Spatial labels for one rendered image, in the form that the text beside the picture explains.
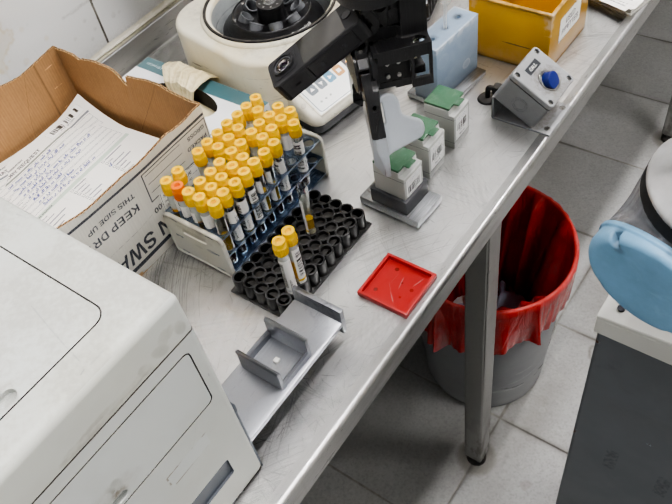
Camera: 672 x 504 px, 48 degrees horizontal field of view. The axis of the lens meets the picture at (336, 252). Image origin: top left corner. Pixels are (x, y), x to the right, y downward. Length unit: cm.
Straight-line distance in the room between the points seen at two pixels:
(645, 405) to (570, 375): 88
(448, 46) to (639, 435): 56
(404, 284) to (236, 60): 40
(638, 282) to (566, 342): 126
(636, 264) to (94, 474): 43
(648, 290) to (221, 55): 68
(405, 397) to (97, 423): 131
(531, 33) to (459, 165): 23
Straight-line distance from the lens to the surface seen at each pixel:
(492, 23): 116
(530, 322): 145
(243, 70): 106
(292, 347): 80
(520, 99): 104
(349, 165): 103
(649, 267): 62
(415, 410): 179
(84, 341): 54
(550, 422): 178
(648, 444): 105
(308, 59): 77
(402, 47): 77
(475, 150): 104
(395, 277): 89
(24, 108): 114
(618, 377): 95
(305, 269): 89
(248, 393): 79
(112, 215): 90
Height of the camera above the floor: 158
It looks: 50 degrees down
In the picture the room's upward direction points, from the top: 12 degrees counter-clockwise
